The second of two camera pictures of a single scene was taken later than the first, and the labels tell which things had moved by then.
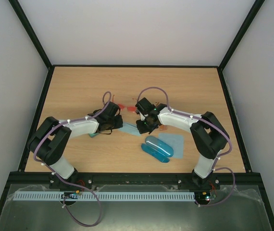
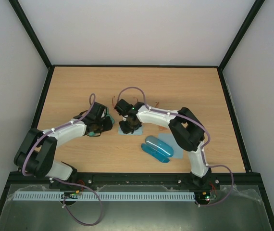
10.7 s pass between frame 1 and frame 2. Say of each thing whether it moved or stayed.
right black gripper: moved
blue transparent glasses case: stayed
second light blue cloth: stayed
